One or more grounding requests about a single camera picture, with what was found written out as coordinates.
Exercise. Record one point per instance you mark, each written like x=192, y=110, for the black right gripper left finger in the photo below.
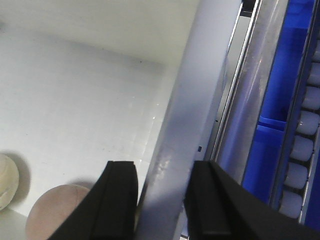
x=108, y=210

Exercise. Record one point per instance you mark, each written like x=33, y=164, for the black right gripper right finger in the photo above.
x=218, y=208

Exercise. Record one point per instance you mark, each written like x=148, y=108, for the pink plush toy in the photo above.
x=52, y=209

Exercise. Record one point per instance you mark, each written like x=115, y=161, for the yellow plush toy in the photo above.
x=9, y=180

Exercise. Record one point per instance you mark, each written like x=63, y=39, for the white plastic tote box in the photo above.
x=84, y=82

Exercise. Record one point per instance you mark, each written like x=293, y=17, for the blue plastic bin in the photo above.
x=263, y=159

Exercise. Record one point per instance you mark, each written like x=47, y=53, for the white roller track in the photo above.
x=300, y=150

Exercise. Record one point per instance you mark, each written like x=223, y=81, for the grey metal shelf rail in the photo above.
x=248, y=86

